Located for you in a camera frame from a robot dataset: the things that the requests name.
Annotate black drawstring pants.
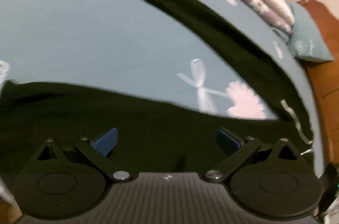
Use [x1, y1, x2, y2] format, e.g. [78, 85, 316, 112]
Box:
[1, 0, 314, 188]

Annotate teal patterned bed sheet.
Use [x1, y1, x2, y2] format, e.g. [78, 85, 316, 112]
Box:
[0, 0, 326, 209]

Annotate wooden headboard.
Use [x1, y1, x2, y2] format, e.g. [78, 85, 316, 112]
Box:
[298, 0, 339, 165]

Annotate teal pillow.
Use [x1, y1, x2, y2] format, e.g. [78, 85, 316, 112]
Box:
[272, 0, 334, 63]

